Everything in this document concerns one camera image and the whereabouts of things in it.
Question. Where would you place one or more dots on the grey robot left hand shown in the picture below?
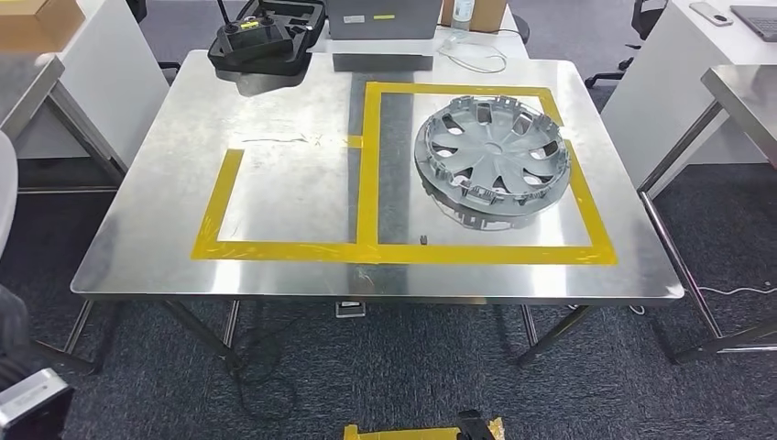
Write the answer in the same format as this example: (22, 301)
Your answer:
(11, 322)

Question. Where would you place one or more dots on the white plastic panel part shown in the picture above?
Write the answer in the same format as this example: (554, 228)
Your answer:
(6, 194)

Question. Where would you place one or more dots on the steel workbench table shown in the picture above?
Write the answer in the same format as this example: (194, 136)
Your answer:
(24, 91)
(152, 182)
(746, 97)

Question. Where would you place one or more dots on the brown cardboard box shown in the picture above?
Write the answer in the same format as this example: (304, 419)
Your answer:
(36, 24)
(485, 15)

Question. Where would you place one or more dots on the black office chair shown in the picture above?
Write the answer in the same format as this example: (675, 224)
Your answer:
(136, 9)

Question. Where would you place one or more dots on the silver floor socket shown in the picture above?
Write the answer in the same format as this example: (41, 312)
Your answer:
(351, 310)

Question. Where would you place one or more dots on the yellow table tape squares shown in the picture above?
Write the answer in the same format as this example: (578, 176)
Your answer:
(364, 252)

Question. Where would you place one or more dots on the black remote controller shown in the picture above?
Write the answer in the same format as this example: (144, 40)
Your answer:
(255, 39)

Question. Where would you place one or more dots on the black plastic case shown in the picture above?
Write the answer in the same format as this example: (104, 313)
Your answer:
(303, 24)

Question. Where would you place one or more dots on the grey open laptop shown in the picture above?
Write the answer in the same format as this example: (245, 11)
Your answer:
(382, 18)

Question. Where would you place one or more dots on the silver wheel hubcap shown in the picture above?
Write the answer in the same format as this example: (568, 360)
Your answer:
(492, 152)

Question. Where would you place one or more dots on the clear water bottle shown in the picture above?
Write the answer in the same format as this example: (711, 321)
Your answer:
(462, 12)

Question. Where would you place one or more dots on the black round stool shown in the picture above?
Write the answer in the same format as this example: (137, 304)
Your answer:
(521, 27)

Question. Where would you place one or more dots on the black office chair base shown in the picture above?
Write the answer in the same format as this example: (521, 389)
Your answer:
(643, 18)

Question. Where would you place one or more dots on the grey smartphone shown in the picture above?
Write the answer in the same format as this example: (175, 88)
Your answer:
(710, 13)

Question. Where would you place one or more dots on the dark grey laptop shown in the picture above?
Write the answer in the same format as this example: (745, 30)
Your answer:
(759, 21)

